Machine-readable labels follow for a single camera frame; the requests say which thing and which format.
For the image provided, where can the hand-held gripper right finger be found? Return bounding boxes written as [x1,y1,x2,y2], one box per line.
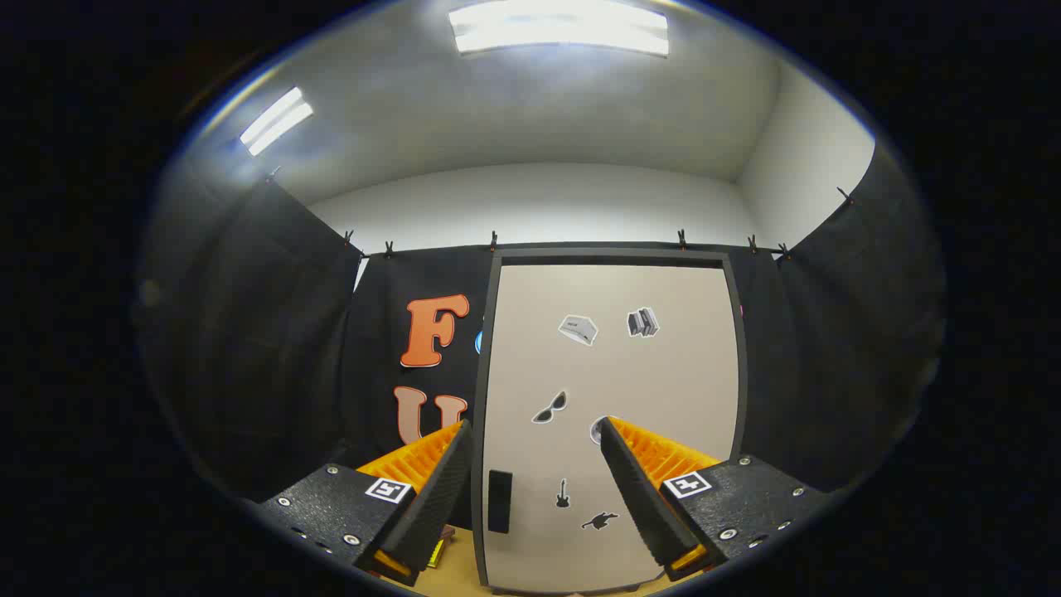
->
[598,416,831,583]

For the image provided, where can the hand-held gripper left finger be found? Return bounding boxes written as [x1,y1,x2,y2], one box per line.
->
[249,420,474,587]

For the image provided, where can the black door handle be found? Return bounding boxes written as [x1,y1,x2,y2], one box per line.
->
[487,469,513,534]

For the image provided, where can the beige shoe cabinet door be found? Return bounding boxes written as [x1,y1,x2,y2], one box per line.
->
[482,264,740,594]

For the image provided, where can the dark grey shoe cabinet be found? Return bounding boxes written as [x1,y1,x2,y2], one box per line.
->
[471,246,749,595]

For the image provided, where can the black backdrop cloth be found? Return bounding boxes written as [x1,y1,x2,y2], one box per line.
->
[137,149,946,531]

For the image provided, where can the small ceiling light panel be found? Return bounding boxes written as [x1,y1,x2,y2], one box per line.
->
[240,87,314,157]

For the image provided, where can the large ceiling light panel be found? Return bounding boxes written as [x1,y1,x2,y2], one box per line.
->
[448,0,670,57]

